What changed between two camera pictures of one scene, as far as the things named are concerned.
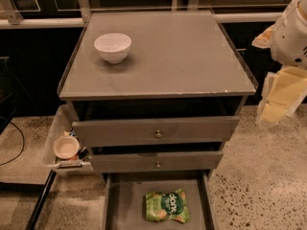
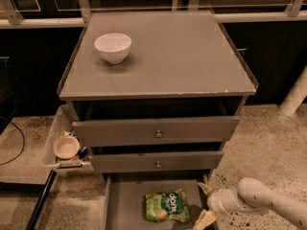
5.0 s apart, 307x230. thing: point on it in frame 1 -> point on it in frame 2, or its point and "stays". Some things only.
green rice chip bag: (171, 205) stays
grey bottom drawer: (124, 199) stays
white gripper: (290, 41) -> (215, 199)
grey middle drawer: (161, 161) stays
